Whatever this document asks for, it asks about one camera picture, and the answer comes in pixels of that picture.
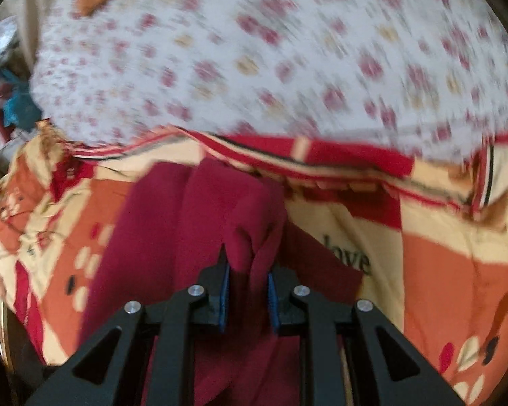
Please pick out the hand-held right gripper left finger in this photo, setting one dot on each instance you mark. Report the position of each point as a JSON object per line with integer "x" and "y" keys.
{"x": 224, "y": 296}

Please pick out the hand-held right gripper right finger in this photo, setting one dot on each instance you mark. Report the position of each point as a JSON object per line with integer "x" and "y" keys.
{"x": 273, "y": 300}

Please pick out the dark red garment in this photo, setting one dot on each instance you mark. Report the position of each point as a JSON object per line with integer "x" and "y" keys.
{"x": 220, "y": 207}

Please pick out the red cream orange printed blanket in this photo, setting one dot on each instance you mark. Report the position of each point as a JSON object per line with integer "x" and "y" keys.
{"x": 440, "y": 262}

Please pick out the white floral bed sheet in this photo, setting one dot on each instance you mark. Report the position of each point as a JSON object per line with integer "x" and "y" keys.
{"x": 279, "y": 72}

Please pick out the teal cloth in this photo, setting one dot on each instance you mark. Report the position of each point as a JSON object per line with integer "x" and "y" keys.
{"x": 19, "y": 110}

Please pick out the silver crumpled bag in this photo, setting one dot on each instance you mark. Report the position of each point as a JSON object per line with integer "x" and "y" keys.
{"x": 6, "y": 38}

